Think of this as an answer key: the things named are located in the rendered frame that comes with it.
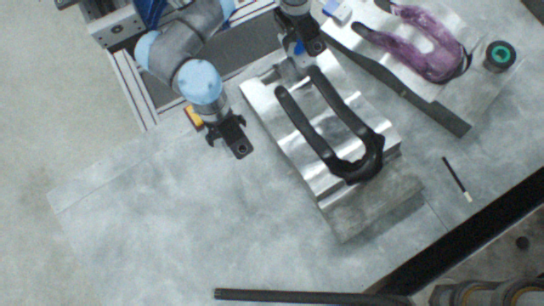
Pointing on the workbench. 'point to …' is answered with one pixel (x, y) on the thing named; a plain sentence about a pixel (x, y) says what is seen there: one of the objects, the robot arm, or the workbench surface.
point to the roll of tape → (499, 55)
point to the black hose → (285, 297)
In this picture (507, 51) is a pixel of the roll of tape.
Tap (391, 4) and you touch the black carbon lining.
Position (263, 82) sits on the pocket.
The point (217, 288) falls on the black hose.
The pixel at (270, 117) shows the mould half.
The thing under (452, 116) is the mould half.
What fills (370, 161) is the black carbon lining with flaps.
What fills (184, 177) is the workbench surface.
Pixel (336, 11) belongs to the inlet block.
